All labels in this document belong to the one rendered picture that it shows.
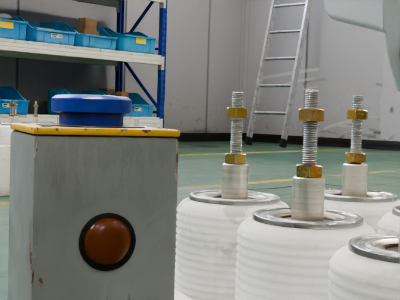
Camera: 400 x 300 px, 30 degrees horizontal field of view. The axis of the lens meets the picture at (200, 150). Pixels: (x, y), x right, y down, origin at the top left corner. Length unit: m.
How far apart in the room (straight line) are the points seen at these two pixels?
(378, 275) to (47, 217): 0.16
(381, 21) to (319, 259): 0.16
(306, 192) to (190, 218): 0.12
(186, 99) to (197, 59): 0.46
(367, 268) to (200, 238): 0.22
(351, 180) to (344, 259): 0.27
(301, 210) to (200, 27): 7.48
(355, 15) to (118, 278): 0.18
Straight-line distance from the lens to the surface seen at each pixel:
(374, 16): 0.40
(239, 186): 0.61
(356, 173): 0.67
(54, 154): 0.34
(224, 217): 0.58
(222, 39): 8.23
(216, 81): 8.15
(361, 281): 0.39
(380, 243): 0.43
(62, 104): 0.36
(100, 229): 0.35
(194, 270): 0.60
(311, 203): 0.51
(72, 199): 0.34
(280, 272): 0.48
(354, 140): 0.67
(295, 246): 0.48
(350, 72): 7.71
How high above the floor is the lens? 0.32
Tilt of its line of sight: 3 degrees down
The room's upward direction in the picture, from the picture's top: 2 degrees clockwise
